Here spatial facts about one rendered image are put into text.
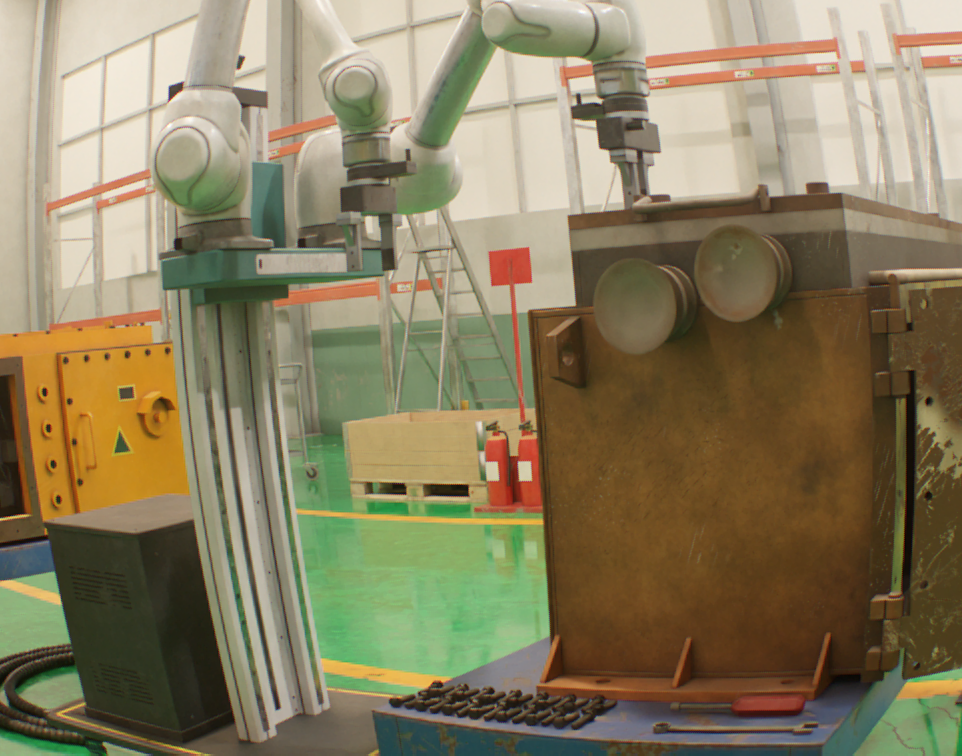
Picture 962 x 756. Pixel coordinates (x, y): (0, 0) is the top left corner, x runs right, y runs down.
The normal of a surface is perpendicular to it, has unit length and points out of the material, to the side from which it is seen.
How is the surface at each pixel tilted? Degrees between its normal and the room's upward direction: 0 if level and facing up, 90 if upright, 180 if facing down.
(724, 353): 90
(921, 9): 90
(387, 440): 90
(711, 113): 90
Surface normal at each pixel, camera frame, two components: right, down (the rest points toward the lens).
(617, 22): 0.47, -0.04
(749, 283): -0.56, 0.06
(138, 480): 0.83, -0.06
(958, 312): -0.21, 0.04
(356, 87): 0.08, 0.15
